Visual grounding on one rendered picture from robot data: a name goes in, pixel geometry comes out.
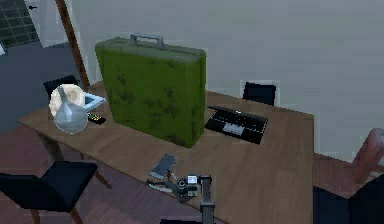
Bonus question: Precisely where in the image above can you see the grey watering can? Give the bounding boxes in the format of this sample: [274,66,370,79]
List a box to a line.
[53,85,90,135]

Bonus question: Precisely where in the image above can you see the red-brown wooden chair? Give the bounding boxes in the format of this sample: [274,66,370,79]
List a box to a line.
[352,127,384,185]

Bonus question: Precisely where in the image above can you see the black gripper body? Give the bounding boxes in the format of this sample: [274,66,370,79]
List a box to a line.
[173,177,190,203]

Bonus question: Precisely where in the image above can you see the grey mobile phone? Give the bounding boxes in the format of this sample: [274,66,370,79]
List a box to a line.
[148,152,179,181]

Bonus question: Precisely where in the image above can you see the green suitcase with grey handle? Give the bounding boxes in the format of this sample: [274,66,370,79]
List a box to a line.
[94,32,208,150]

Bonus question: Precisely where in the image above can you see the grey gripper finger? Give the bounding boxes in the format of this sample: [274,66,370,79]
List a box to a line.
[166,169,181,184]
[145,179,178,195]

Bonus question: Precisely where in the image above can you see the cream round roll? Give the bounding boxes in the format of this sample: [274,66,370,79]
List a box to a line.
[48,83,87,118]

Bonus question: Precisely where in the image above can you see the brown door frame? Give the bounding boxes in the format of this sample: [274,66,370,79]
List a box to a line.
[54,0,91,90]

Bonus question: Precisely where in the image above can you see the pale blue box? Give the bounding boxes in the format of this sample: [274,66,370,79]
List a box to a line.
[83,92,107,113]

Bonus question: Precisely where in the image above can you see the black laptop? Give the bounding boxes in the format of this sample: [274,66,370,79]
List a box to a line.
[203,105,270,146]

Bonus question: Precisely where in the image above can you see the black chair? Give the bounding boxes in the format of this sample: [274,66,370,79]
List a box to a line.
[242,81,278,107]
[312,173,384,224]
[42,74,81,100]
[0,161,113,224]

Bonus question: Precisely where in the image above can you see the brown wooden table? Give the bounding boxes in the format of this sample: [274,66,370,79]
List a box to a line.
[17,80,315,224]

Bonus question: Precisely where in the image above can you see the dark gridded window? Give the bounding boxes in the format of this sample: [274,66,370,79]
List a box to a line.
[0,0,42,50]

